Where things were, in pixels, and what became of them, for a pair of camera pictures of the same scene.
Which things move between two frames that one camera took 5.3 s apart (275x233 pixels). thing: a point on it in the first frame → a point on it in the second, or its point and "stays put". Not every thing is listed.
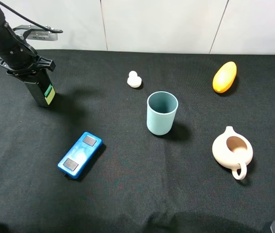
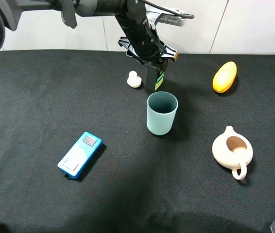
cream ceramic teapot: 232,151 stays put
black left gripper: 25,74 → 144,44
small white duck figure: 133,80 stays put
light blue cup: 161,107 stays put
